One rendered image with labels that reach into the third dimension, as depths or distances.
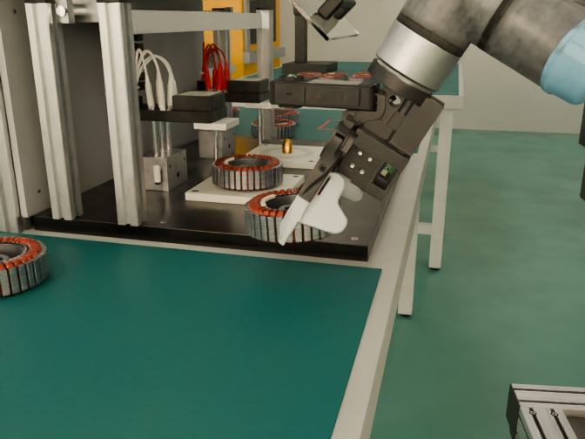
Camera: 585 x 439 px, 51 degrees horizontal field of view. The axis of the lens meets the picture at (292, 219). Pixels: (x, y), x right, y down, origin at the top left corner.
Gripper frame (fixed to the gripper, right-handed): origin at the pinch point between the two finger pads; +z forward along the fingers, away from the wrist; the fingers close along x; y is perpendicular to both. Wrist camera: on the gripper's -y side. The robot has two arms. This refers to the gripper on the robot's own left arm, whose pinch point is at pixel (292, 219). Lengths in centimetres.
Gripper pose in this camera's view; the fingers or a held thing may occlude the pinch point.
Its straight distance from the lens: 69.7
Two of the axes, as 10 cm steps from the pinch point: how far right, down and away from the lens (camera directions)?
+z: -4.8, 7.8, 4.0
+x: 2.6, -3.1, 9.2
